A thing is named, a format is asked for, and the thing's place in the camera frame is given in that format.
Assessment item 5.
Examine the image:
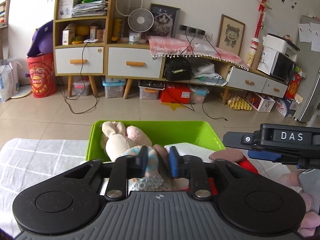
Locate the large brown powder puff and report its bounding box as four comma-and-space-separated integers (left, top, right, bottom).
209, 148, 246, 163

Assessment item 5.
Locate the green plastic storage bin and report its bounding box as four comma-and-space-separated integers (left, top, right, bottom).
86, 120, 225, 161

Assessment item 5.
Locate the Santa plush toy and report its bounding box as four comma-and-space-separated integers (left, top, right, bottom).
207, 158, 320, 238

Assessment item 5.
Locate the bunny plush toy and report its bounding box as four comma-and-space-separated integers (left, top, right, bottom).
101, 121, 172, 192

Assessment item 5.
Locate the person's right hand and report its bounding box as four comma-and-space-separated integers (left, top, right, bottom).
278, 171, 319, 239

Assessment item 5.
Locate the silver refrigerator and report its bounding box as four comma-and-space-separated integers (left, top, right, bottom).
294, 16, 319, 122

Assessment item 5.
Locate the yellow egg tray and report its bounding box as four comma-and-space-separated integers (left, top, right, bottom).
226, 93, 252, 111

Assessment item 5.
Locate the red cardboard box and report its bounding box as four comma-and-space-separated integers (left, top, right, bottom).
160, 82, 191, 104

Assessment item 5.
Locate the clear box blue lid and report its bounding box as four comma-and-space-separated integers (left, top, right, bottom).
102, 77, 126, 98

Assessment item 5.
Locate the white microwave oven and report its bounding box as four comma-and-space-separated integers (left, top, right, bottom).
257, 47, 296, 82

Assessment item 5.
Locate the black bag on shelf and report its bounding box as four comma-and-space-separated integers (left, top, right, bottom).
163, 57, 192, 81

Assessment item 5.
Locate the white drawer TV cabinet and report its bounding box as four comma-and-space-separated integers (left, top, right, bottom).
106, 44, 287, 103

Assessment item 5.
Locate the pink tasselled cloth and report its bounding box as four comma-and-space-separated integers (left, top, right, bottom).
148, 36, 249, 70

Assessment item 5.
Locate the grey checked bed sheet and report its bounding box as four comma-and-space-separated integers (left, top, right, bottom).
1, 138, 88, 237

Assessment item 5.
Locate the framed cartoon girl picture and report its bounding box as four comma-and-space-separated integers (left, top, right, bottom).
216, 14, 246, 56

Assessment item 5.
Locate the red printed bucket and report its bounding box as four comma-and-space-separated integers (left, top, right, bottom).
27, 53, 56, 98

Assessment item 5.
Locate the small white fan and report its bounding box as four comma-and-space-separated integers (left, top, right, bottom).
127, 8, 154, 44

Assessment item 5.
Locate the framed cat picture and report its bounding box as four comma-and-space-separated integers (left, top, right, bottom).
148, 3, 181, 37

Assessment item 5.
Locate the red hanging knot ornament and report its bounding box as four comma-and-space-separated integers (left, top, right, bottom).
254, 0, 272, 38

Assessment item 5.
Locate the wooden shelf cabinet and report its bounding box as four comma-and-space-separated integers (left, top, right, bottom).
53, 0, 116, 96

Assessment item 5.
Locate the purple plush toy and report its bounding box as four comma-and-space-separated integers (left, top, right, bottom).
27, 20, 53, 57

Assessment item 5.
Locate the white paper shopping bag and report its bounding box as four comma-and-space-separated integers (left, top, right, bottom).
0, 58, 20, 102

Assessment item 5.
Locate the large white fan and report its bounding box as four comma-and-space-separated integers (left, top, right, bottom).
116, 0, 143, 17

